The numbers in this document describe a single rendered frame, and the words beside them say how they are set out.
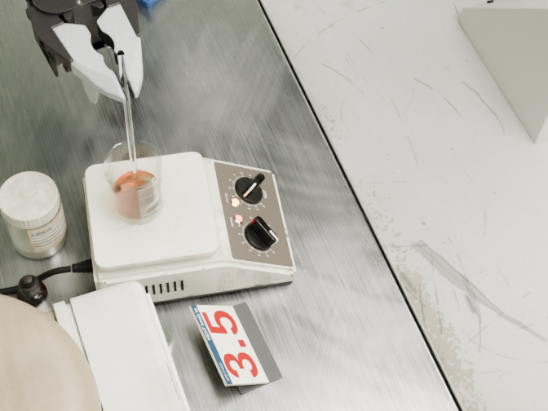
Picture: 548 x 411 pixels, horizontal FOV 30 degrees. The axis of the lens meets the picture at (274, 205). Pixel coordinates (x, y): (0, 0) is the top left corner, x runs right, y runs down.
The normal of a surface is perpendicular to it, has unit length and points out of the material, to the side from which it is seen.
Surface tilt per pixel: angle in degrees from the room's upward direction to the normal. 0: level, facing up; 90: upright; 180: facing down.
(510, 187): 0
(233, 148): 0
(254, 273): 90
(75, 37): 1
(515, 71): 90
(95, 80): 43
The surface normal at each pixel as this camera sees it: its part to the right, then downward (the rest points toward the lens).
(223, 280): 0.19, 0.83
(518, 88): -0.93, 0.28
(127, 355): 0.04, -0.54
